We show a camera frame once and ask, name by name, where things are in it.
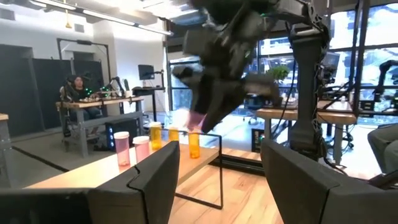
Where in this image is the black partition panel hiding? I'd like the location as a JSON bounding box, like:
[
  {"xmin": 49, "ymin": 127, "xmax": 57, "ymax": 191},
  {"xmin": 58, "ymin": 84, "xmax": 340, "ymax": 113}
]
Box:
[{"xmin": 0, "ymin": 43, "xmax": 105, "ymax": 138}]

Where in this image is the black background monitor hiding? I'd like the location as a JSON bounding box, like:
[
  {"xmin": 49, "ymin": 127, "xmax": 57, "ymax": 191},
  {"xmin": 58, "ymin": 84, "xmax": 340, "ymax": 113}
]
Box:
[{"xmin": 137, "ymin": 64, "xmax": 155, "ymax": 81}]

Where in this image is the wooden top background workbench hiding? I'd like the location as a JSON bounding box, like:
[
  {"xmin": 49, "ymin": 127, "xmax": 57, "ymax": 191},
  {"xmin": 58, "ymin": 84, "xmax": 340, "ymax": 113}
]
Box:
[{"xmin": 55, "ymin": 96, "xmax": 146, "ymax": 158}]

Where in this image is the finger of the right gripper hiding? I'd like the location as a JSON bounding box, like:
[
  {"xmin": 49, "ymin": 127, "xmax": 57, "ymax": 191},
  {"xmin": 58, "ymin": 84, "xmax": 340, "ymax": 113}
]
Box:
[
  {"xmin": 194, "ymin": 83, "xmax": 218, "ymax": 114},
  {"xmin": 201, "ymin": 83, "xmax": 246, "ymax": 133}
]

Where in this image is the black background rig frame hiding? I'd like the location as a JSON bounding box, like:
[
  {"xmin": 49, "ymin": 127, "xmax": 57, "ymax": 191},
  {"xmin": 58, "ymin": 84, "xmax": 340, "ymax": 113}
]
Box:
[{"xmin": 57, "ymin": 37, "xmax": 110, "ymax": 94}]

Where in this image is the background potted plant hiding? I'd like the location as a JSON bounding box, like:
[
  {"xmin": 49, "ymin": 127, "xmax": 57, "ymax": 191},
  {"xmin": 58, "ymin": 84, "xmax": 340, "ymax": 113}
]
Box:
[{"xmin": 266, "ymin": 64, "xmax": 290, "ymax": 108}]

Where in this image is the person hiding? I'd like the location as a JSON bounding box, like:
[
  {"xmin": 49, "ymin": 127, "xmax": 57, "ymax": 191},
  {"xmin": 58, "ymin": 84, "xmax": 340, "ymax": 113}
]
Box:
[{"xmin": 60, "ymin": 74, "xmax": 103, "ymax": 125}]

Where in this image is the black computer tower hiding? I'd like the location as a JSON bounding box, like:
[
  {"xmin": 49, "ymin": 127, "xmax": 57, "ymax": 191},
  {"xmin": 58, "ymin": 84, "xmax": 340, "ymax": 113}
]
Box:
[{"xmin": 104, "ymin": 117, "xmax": 140, "ymax": 152}]

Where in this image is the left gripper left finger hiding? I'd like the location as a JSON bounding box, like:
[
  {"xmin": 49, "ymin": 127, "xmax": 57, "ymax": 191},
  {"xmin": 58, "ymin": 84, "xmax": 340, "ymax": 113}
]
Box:
[{"xmin": 86, "ymin": 141, "xmax": 181, "ymax": 224}]

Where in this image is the pink medicine bottle white cap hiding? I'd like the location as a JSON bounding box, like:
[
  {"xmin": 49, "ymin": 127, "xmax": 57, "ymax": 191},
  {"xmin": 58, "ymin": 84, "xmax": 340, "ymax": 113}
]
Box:
[
  {"xmin": 186, "ymin": 110, "xmax": 206, "ymax": 132},
  {"xmin": 132, "ymin": 135, "xmax": 151, "ymax": 165},
  {"xmin": 113, "ymin": 131, "xmax": 131, "ymax": 167}
]

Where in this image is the wooden top background table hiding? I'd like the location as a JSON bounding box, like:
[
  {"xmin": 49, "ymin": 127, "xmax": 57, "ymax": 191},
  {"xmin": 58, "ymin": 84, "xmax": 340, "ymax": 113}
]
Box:
[{"xmin": 255, "ymin": 99, "xmax": 358, "ymax": 156}]

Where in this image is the wooden shelf black metal frame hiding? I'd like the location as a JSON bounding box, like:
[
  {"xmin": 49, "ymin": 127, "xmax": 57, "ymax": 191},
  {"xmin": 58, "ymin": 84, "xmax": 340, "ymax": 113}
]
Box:
[{"xmin": 24, "ymin": 129, "xmax": 224, "ymax": 210}]

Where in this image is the person's leg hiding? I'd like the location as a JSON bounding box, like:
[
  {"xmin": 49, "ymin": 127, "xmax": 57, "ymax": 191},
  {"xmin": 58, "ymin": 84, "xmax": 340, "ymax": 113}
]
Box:
[{"xmin": 367, "ymin": 123, "xmax": 398, "ymax": 175}]

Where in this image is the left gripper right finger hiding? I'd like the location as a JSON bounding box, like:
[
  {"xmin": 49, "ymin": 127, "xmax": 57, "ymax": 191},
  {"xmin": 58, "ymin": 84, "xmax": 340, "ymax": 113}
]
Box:
[{"xmin": 260, "ymin": 139, "xmax": 398, "ymax": 224}]

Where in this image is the yellow hanging pull cord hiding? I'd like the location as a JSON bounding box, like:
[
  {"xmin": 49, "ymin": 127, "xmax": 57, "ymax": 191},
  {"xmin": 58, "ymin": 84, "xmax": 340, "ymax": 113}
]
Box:
[{"xmin": 64, "ymin": 9, "xmax": 73, "ymax": 29}]

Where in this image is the orange medicine bottle white cap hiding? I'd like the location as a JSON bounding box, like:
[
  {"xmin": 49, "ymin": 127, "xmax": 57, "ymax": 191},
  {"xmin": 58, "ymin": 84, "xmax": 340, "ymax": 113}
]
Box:
[
  {"xmin": 168, "ymin": 126, "xmax": 180, "ymax": 143},
  {"xmin": 188, "ymin": 129, "xmax": 201, "ymax": 159},
  {"xmin": 149, "ymin": 121, "xmax": 163, "ymax": 151}
]

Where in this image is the black background desk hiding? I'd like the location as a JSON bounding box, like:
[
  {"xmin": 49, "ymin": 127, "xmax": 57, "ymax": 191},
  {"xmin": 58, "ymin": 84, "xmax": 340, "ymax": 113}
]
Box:
[{"xmin": 132, "ymin": 86, "xmax": 165, "ymax": 122}]

